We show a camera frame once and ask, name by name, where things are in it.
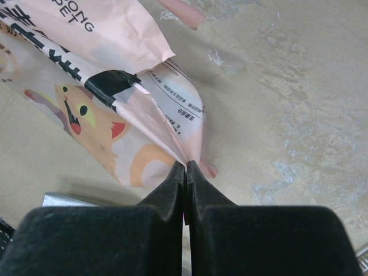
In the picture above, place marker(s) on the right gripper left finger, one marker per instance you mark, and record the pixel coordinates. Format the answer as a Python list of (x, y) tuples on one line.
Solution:
[(144, 239)]

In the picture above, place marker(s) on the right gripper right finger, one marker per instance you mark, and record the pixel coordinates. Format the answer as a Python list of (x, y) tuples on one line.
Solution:
[(228, 239)]

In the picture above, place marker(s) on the silver metal scoop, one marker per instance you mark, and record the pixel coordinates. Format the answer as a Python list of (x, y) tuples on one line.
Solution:
[(55, 199)]

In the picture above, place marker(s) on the pink cat litter bag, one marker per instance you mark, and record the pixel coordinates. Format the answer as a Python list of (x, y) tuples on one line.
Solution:
[(104, 71)]

